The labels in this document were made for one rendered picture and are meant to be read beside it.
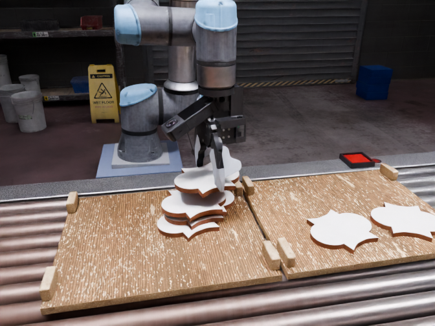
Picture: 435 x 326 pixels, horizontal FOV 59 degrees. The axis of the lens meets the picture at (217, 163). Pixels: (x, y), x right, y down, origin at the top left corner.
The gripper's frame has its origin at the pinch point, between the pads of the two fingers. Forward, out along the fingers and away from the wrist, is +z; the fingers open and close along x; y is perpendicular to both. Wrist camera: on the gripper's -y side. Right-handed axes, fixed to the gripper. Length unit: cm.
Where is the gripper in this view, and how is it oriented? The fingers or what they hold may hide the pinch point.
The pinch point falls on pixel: (207, 178)
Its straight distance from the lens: 82.3
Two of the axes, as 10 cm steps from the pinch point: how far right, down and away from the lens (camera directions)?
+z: 0.0, 9.0, 4.3
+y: 9.1, -1.8, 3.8
